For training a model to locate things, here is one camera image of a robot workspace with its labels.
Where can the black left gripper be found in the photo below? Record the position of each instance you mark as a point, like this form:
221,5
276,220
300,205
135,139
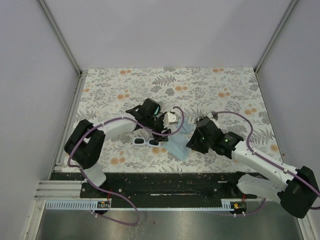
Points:
167,131

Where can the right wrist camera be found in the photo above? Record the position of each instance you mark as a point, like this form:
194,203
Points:
210,115

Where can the floral patterned table mat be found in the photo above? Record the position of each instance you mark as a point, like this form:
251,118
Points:
234,92

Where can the white slotted cable duct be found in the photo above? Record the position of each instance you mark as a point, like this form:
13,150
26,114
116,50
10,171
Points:
167,202

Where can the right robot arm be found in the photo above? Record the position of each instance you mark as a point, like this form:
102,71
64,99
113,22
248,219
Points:
295,189

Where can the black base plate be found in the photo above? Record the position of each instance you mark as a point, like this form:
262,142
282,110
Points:
134,185

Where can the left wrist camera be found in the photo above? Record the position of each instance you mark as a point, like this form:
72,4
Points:
170,118

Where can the left aluminium frame post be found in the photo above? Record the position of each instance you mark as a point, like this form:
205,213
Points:
59,35

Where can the right aluminium frame post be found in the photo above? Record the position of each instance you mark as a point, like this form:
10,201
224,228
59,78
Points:
276,34

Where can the aluminium frame post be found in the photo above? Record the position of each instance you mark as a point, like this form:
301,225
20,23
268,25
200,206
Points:
59,35
276,34

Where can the white framed sunglasses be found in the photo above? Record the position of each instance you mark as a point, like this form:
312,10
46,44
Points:
140,141

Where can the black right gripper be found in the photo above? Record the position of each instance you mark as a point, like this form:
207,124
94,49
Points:
194,144

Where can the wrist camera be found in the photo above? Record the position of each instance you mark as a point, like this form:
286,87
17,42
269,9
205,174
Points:
170,118
210,115

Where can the aluminium rail profile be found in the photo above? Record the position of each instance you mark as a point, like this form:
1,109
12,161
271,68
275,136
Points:
58,190

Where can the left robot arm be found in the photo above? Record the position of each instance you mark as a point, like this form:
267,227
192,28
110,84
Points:
85,143

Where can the light blue cleaning cloth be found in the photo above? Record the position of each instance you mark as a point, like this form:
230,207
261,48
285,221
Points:
176,144

